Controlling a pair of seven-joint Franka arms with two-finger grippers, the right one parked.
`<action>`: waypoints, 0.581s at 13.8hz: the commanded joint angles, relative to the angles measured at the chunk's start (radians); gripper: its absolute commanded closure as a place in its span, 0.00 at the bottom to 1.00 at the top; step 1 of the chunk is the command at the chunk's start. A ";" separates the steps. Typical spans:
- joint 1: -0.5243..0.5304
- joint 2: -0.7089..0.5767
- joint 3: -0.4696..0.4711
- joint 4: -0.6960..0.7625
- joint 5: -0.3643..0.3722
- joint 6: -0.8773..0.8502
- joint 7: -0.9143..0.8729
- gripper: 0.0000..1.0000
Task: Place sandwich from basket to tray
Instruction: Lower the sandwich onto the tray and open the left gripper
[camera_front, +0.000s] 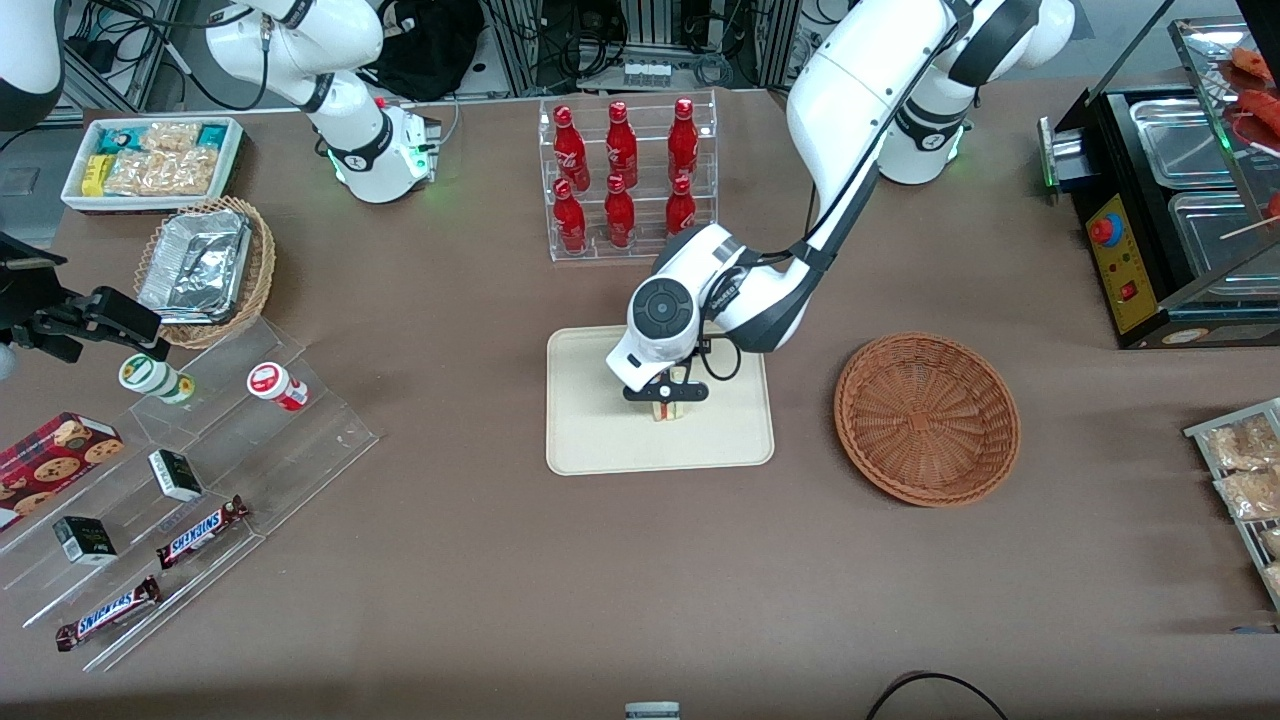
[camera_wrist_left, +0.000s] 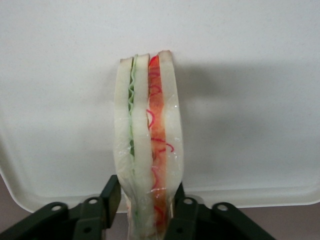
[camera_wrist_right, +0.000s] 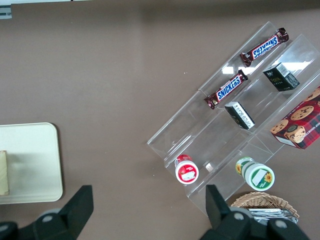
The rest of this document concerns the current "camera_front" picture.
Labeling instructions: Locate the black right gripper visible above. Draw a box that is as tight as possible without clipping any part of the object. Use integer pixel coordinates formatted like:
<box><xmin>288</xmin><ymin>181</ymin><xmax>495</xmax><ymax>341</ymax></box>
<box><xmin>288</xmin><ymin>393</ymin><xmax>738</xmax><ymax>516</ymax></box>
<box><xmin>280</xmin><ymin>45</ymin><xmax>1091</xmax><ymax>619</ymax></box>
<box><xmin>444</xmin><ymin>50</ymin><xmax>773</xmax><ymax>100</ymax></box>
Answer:
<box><xmin>0</xmin><ymin>232</ymin><xmax>164</xmax><ymax>364</ymax></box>

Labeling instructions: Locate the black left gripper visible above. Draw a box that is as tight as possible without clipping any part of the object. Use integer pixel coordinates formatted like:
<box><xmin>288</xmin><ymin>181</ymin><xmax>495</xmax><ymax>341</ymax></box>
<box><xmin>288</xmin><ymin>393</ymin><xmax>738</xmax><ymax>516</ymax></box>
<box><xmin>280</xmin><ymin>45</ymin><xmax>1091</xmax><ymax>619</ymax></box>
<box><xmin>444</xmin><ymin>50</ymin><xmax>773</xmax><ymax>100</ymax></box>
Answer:
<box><xmin>623</xmin><ymin>362</ymin><xmax>712</xmax><ymax>404</ymax></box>

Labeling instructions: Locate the beige rectangular tray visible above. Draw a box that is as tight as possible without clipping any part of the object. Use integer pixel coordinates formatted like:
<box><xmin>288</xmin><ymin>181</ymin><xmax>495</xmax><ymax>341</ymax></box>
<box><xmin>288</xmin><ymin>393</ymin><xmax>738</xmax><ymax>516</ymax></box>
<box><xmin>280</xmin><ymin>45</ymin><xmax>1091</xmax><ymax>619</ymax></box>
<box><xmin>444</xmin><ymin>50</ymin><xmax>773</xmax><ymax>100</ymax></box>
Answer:
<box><xmin>545</xmin><ymin>318</ymin><xmax>776</xmax><ymax>476</ymax></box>

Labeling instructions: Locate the light wicker basket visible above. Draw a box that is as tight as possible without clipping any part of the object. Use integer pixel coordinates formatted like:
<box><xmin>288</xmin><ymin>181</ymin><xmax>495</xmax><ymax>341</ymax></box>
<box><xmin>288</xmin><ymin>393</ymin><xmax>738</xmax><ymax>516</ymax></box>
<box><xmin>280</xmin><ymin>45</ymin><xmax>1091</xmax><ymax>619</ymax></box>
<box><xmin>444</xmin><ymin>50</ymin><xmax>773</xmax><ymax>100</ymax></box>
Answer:
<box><xmin>133</xmin><ymin>195</ymin><xmax>277</xmax><ymax>351</ymax></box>

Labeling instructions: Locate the brown wicker basket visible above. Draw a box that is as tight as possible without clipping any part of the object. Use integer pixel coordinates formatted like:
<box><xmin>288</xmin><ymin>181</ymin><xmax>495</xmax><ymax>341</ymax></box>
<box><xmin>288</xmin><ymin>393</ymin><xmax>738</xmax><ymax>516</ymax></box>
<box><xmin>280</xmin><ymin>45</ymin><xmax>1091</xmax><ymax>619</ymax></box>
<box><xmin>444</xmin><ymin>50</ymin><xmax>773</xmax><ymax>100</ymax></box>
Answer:
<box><xmin>833</xmin><ymin>332</ymin><xmax>1022</xmax><ymax>508</ymax></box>

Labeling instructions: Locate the tray of packaged snacks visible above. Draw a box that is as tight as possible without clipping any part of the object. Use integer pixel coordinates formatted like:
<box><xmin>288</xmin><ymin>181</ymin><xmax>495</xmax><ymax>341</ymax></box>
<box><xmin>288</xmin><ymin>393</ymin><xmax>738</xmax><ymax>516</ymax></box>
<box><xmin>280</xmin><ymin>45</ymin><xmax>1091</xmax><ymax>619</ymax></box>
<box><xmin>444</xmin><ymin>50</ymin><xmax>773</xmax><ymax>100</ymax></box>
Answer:
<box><xmin>1183</xmin><ymin>398</ymin><xmax>1280</xmax><ymax>613</ymax></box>

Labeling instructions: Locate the green lid white bottle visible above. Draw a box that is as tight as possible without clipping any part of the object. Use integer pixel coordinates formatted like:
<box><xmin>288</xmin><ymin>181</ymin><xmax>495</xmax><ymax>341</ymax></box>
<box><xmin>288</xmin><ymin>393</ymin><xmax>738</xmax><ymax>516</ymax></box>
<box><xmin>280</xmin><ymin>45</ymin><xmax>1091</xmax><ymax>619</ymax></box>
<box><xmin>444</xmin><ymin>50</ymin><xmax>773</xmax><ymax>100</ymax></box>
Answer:
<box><xmin>118</xmin><ymin>353</ymin><xmax>196</xmax><ymax>406</ymax></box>

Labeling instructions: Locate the aluminium foil container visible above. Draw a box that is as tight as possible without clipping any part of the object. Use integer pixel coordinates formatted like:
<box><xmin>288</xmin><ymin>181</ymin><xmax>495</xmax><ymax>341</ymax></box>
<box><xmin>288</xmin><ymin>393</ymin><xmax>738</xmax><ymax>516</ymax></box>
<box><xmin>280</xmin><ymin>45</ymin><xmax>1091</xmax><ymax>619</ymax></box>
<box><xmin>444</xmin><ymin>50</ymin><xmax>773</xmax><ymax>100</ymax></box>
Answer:
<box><xmin>137</xmin><ymin>208</ymin><xmax>253</xmax><ymax>326</ymax></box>

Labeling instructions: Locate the white snack bin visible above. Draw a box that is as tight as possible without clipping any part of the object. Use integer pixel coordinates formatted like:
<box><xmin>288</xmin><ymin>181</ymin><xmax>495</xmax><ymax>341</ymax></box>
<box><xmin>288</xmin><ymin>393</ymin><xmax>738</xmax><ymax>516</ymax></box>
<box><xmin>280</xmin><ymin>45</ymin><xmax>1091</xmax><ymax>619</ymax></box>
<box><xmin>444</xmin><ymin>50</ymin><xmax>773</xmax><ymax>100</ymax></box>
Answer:
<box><xmin>60</xmin><ymin>116</ymin><xmax>246</xmax><ymax>214</ymax></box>

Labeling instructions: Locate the clear bag of snacks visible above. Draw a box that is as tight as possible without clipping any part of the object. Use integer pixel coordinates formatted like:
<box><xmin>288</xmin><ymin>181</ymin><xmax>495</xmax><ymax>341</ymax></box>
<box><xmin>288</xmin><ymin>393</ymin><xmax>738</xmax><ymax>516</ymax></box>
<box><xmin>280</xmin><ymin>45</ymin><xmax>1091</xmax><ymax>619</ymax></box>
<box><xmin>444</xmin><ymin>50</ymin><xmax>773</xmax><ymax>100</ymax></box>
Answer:
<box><xmin>140</xmin><ymin>121</ymin><xmax>203</xmax><ymax>154</ymax></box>
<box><xmin>103</xmin><ymin>150</ymin><xmax>166</xmax><ymax>197</ymax></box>
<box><xmin>160</xmin><ymin>146</ymin><xmax>219</xmax><ymax>196</ymax></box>

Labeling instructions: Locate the clear acrylic bottle rack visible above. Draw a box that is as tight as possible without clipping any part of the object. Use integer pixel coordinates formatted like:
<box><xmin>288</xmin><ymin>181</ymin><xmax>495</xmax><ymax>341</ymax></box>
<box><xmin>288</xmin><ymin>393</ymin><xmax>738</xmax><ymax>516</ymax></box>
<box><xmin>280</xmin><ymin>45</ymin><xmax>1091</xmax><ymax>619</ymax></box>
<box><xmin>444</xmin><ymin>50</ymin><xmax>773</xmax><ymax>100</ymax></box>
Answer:
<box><xmin>537</xmin><ymin>88</ymin><xmax>719</xmax><ymax>263</ymax></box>

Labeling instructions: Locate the red tartan cookie box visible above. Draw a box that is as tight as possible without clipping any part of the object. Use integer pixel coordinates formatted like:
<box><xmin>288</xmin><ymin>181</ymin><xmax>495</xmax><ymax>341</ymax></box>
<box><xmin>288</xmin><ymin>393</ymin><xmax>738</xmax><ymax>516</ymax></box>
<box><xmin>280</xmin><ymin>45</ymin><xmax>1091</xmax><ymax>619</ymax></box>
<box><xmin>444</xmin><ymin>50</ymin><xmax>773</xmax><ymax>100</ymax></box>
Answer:
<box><xmin>0</xmin><ymin>411</ymin><xmax>126</xmax><ymax>533</ymax></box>

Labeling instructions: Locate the red lid white bottle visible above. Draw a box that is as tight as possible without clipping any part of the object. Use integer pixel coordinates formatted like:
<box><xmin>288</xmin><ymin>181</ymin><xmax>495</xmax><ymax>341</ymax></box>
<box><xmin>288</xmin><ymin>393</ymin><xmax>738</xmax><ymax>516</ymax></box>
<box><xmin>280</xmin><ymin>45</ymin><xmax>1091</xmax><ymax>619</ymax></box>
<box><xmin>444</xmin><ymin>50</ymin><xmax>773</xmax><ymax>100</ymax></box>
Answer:
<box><xmin>247</xmin><ymin>362</ymin><xmax>310</xmax><ymax>413</ymax></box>

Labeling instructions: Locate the small black box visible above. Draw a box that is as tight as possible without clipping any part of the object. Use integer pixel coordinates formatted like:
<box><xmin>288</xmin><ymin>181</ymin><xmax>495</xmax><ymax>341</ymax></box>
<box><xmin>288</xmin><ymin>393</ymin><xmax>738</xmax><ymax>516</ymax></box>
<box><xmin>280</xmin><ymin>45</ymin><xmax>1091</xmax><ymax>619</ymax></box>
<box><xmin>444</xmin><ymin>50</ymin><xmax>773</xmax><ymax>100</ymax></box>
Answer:
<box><xmin>52</xmin><ymin>516</ymin><xmax>119</xmax><ymax>567</ymax></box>
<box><xmin>148</xmin><ymin>449</ymin><xmax>205</xmax><ymax>503</ymax></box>

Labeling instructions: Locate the red cola bottle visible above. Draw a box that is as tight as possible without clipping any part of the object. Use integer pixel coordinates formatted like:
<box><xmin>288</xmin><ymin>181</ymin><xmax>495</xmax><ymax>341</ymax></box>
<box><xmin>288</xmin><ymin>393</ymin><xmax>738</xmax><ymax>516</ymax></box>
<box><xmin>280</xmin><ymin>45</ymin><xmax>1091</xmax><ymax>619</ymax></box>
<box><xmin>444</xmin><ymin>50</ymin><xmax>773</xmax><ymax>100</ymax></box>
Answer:
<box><xmin>553</xmin><ymin>104</ymin><xmax>591</xmax><ymax>193</ymax></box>
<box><xmin>604</xmin><ymin>100</ymin><xmax>639</xmax><ymax>189</ymax></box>
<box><xmin>552</xmin><ymin>178</ymin><xmax>588</xmax><ymax>254</ymax></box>
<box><xmin>667</xmin><ymin>97</ymin><xmax>700</xmax><ymax>186</ymax></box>
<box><xmin>603</xmin><ymin>174</ymin><xmax>637</xmax><ymax>249</ymax></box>
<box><xmin>664</xmin><ymin>175</ymin><xmax>698</xmax><ymax>237</ymax></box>

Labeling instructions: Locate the clear acrylic stepped shelf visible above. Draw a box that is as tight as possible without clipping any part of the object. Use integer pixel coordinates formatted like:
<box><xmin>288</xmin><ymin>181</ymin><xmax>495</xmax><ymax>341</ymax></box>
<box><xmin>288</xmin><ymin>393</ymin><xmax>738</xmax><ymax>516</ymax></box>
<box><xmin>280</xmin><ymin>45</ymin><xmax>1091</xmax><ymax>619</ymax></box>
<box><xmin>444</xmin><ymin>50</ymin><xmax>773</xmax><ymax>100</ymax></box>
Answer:
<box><xmin>0</xmin><ymin>315</ymin><xmax>379</xmax><ymax>673</ymax></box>

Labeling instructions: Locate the Snickers bar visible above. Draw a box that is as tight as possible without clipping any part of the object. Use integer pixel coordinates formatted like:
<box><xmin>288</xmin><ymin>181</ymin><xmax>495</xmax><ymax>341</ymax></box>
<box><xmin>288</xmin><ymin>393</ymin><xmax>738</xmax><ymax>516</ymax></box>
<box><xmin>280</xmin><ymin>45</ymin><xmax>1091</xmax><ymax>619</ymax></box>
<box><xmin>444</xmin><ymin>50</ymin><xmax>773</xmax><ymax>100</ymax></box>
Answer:
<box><xmin>155</xmin><ymin>495</ymin><xmax>251</xmax><ymax>571</ymax></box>
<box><xmin>55</xmin><ymin>575</ymin><xmax>163</xmax><ymax>653</ymax></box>

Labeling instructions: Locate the black bag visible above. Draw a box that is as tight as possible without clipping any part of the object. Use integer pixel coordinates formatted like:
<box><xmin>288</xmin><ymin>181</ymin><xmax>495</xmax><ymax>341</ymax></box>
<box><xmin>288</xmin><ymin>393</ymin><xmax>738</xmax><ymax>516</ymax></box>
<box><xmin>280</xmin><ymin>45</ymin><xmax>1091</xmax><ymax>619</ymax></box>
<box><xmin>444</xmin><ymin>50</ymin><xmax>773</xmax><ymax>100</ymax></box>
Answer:
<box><xmin>365</xmin><ymin>0</ymin><xmax>486</xmax><ymax>101</ymax></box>

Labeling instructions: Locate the black hot dog roller machine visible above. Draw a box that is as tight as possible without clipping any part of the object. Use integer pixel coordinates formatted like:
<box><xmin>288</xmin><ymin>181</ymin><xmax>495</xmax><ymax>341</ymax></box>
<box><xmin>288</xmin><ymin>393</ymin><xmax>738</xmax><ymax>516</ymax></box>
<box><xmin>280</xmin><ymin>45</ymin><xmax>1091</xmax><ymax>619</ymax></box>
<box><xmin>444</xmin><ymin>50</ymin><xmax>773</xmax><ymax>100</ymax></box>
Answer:
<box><xmin>1038</xmin><ymin>15</ymin><xmax>1280</xmax><ymax>351</ymax></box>

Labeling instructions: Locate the steel pan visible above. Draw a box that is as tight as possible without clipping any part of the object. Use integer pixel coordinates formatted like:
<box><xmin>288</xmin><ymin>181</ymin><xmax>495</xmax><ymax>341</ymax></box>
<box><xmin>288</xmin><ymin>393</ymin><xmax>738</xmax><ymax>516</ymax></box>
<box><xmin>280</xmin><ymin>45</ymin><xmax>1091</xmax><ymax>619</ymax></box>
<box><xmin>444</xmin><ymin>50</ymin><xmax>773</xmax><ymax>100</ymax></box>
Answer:
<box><xmin>1128</xmin><ymin>97</ymin><xmax>1241</xmax><ymax>191</ymax></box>
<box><xmin>1167</xmin><ymin>190</ymin><xmax>1280</xmax><ymax>279</ymax></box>

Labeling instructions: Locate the red sausage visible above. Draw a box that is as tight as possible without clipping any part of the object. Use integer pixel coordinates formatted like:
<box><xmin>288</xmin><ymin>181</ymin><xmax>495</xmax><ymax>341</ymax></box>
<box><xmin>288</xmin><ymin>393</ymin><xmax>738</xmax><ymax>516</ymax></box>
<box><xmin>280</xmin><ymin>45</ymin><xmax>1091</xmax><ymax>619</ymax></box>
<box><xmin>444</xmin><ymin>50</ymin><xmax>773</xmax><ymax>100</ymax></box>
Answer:
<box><xmin>1230</xmin><ymin>46</ymin><xmax>1280</xmax><ymax>86</ymax></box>
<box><xmin>1238</xmin><ymin>88</ymin><xmax>1280</xmax><ymax>136</ymax></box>

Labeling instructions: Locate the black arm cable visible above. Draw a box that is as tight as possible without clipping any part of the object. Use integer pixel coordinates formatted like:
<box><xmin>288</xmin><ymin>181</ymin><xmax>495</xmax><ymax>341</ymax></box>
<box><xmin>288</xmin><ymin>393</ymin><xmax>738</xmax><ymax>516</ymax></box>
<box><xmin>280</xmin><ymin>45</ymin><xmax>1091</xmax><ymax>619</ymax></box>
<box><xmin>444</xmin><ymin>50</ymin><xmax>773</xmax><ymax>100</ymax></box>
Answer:
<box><xmin>695</xmin><ymin>180</ymin><xmax>851</xmax><ymax>386</ymax></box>

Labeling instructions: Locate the aluminium frame post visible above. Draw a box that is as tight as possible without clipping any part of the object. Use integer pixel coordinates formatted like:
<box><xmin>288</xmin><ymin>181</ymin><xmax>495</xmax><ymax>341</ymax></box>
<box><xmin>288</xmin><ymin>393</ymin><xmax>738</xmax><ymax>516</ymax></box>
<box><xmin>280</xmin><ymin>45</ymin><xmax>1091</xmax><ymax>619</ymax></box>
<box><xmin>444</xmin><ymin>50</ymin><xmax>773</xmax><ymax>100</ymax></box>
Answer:
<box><xmin>485</xmin><ymin>0</ymin><xmax>546</xmax><ymax>98</ymax></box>
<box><xmin>750</xmin><ymin>0</ymin><xmax>801</xmax><ymax>89</ymax></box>

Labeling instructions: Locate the black cable loop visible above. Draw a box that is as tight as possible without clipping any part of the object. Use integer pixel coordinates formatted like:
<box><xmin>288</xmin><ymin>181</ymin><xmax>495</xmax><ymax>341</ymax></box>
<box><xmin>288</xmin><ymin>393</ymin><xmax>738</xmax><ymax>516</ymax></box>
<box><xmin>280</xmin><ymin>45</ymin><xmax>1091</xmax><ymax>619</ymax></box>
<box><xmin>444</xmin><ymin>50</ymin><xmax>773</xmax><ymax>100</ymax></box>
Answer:
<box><xmin>865</xmin><ymin>672</ymin><xmax>1011</xmax><ymax>720</ymax></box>

